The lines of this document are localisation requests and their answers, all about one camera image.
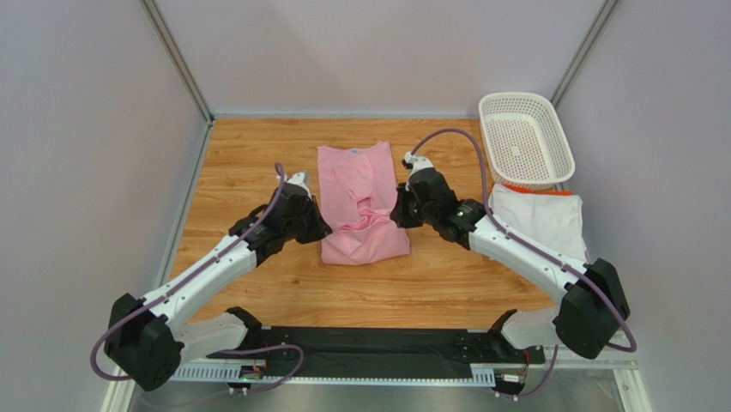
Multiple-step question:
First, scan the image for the pink t shirt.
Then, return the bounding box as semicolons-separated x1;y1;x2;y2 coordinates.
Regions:
317;142;410;265

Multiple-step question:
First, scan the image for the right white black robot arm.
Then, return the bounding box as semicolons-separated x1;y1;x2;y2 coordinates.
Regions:
390;167;637;360

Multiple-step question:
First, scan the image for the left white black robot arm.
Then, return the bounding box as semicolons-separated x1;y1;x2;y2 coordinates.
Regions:
103;172;331;391

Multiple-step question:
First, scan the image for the folded orange t shirt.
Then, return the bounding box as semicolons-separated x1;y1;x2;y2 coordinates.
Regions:
504;185;574;197

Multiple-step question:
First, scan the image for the folded white t shirt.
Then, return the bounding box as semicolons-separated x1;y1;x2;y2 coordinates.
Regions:
488;185;587;261

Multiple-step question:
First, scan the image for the white perforated plastic basket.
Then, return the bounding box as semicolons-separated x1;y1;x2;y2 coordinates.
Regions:
478;92;576;190

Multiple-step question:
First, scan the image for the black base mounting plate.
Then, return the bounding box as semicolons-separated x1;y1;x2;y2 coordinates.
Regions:
251;326;546;379

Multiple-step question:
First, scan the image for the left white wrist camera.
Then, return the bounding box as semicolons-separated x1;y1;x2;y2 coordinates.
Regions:
285;171;311;198

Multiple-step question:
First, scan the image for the left aluminium corner post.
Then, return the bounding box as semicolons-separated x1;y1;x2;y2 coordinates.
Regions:
140;0;215;127

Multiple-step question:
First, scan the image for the aluminium corner post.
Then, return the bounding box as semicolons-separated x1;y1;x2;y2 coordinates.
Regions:
551;0;622;110
140;0;215;127

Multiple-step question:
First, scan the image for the aluminium frame rail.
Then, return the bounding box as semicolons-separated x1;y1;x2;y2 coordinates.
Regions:
100;322;653;412

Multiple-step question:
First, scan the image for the right aluminium corner post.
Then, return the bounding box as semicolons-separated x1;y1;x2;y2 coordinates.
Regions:
551;0;622;110

